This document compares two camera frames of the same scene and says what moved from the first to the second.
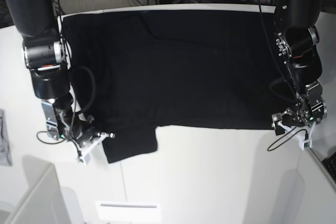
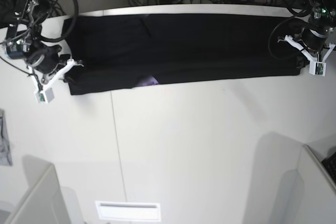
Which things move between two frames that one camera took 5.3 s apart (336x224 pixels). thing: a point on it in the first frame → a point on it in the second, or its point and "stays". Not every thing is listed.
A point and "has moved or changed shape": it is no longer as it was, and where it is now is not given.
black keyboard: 329,162 stays
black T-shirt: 132,72 has moved or changed shape
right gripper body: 301,117 → 312,39
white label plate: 118,211 stays
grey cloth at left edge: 5,156 stays
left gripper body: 81,130 → 45,60
